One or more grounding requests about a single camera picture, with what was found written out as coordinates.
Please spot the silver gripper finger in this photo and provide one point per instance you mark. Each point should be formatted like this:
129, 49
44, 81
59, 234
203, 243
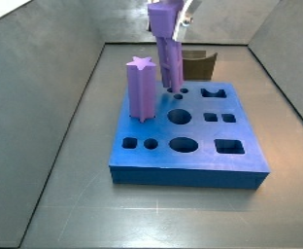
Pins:
185, 18

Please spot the purple three prong object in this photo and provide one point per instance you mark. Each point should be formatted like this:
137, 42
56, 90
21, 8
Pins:
163, 19

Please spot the black curved fixture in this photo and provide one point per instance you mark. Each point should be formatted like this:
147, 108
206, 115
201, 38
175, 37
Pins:
199, 65

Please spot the blue foam hole board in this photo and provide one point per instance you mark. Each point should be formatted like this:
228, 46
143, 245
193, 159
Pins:
197, 144

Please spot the purple star prism peg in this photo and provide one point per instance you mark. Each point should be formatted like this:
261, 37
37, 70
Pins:
141, 88

